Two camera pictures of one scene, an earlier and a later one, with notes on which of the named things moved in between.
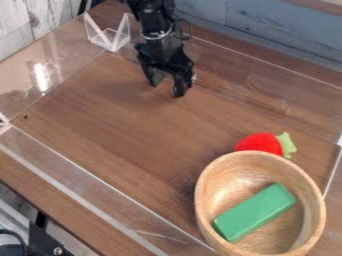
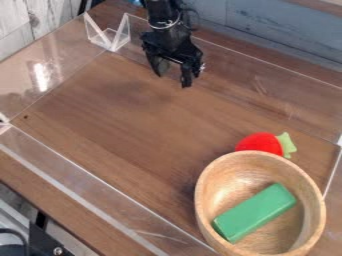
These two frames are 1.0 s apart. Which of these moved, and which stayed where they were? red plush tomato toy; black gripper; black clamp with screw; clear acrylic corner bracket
Moved: black gripper
Stayed: red plush tomato toy; clear acrylic corner bracket; black clamp with screw
